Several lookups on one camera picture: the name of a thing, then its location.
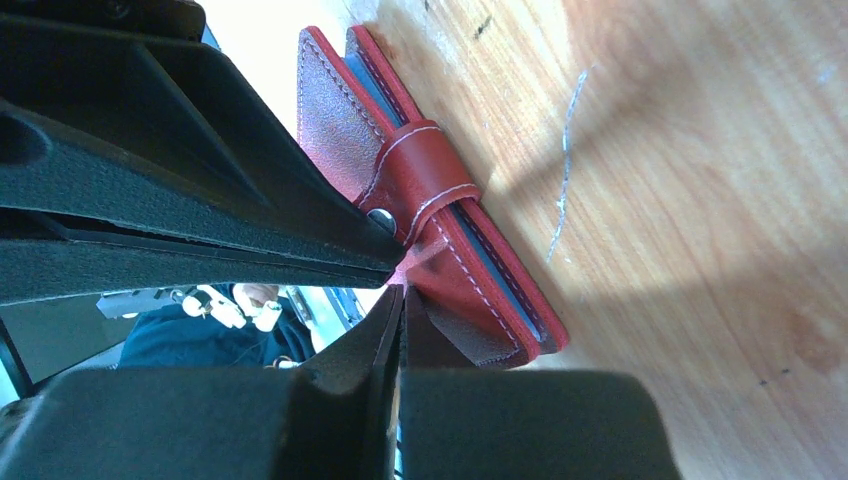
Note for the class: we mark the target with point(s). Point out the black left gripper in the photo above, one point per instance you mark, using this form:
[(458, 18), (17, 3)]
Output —
[(117, 117)]

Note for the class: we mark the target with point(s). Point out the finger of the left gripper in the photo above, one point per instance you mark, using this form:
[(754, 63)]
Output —
[(72, 263)]

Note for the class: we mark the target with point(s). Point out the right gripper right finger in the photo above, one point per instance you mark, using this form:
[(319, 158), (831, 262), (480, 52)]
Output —
[(459, 421)]

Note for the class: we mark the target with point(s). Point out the person in dark clothes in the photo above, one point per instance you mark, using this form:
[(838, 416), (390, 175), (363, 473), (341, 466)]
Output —
[(170, 337)]

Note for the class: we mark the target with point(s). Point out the red leather card holder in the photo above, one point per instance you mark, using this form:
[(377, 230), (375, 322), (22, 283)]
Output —
[(470, 299)]

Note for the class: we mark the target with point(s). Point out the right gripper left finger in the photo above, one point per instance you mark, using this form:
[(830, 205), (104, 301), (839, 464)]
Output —
[(329, 418)]

